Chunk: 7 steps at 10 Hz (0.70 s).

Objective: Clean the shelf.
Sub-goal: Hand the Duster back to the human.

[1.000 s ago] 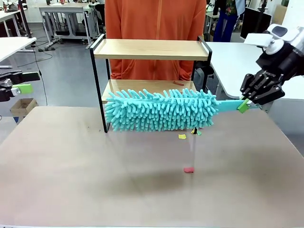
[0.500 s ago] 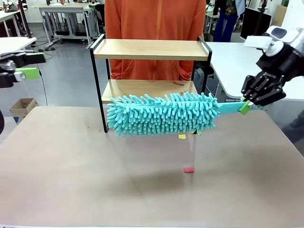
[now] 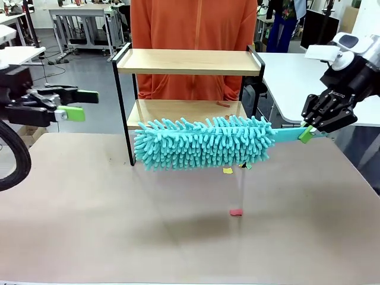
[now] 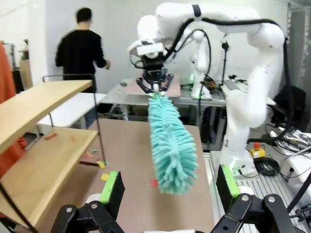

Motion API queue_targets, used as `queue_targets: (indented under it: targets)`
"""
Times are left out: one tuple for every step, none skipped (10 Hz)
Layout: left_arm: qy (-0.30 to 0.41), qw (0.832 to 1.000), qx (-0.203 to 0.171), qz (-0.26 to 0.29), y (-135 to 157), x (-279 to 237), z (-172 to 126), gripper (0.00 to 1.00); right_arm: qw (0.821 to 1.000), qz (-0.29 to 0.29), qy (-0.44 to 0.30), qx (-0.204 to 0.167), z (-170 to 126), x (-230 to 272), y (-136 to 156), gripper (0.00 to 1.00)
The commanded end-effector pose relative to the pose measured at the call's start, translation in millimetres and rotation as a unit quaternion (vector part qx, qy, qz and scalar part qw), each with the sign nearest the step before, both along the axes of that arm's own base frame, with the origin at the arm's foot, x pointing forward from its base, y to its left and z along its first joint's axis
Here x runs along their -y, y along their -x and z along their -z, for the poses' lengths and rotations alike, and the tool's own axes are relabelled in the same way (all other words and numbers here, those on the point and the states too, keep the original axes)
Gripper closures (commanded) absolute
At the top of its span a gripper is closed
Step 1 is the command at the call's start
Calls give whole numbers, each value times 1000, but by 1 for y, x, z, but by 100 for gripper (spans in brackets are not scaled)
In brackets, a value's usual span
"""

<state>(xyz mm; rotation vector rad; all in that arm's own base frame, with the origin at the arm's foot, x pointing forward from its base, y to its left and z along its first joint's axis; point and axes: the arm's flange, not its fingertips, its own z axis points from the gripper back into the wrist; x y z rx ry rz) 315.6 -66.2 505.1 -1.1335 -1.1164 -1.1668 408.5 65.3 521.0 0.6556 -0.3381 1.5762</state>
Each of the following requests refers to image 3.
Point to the green paper scrap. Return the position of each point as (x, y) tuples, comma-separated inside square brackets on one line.
[(249, 166)]

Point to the elongated red paper scrap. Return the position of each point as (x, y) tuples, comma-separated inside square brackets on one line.
[(222, 104)]

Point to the black computer monitor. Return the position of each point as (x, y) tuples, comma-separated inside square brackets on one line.
[(319, 29)]

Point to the person's left forearm orange sleeve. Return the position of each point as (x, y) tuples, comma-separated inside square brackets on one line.
[(232, 89)]

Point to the black frame wooden two-tier shelf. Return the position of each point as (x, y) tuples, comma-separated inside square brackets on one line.
[(184, 66)]

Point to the person torso orange jacket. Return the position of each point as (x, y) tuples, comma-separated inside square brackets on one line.
[(193, 23)]

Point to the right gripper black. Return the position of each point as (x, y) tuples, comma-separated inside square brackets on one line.
[(338, 99)]

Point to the black office chair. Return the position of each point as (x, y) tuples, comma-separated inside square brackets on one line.
[(256, 89)]

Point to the brown cardboard box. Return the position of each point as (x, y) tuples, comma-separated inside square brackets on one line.
[(31, 135)]

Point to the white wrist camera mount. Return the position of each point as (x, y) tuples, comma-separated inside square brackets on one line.
[(322, 53)]

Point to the black vertical stand pole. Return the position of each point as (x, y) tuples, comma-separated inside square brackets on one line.
[(32, 23)]

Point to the grey metal frame desk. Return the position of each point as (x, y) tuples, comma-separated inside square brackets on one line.
[(80, 13)]

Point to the person in blue trousers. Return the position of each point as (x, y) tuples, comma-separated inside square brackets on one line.
[(285, 29)]

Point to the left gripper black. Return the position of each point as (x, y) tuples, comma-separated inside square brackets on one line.
[(15, 83)]

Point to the small white desk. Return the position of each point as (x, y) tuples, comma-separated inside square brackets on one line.
[(23, 53)]

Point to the large white side table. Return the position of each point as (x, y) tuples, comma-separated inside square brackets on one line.
[(285, 83)]

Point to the teal microfibre duster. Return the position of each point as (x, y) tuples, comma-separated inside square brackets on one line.
[(202, 145)]

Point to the flat yellow paper scrap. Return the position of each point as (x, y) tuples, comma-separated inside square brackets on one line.
[(227, 171)]

